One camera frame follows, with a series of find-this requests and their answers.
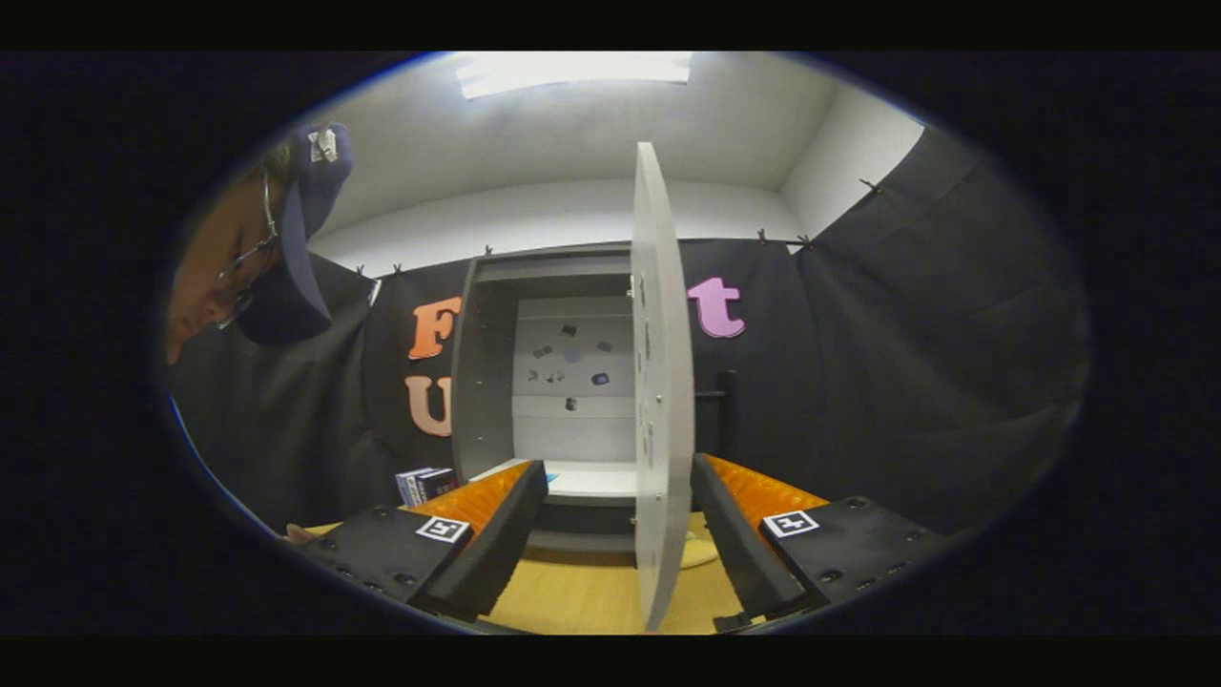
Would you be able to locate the white cabinet shelf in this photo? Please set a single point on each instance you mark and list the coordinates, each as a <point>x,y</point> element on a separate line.
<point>596,482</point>

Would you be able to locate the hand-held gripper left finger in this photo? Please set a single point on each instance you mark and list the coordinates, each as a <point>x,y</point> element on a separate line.
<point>501,544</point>

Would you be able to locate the cream round object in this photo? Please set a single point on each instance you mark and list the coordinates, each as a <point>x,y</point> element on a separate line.
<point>704,555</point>

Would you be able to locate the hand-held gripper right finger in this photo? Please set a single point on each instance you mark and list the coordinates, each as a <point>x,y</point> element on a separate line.
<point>734,534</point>

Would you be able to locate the thin-framed glasses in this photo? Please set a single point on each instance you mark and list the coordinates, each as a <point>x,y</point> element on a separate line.
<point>237,307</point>

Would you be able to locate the dark grey cabinet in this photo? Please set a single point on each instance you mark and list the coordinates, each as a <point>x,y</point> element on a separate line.
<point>482,382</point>

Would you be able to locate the small blue white box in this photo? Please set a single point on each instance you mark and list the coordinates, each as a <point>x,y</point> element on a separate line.
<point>424,485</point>

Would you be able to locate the black backdrop cloth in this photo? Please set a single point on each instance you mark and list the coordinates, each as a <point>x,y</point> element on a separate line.
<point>906,382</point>

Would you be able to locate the white cabinet door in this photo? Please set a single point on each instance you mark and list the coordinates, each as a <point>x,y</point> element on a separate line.
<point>663,382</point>

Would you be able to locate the person's head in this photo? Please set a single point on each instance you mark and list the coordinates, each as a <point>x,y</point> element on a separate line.
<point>205,277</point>

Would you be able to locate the wide ceiling light panel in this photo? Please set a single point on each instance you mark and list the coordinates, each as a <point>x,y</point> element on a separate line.
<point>572,72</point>

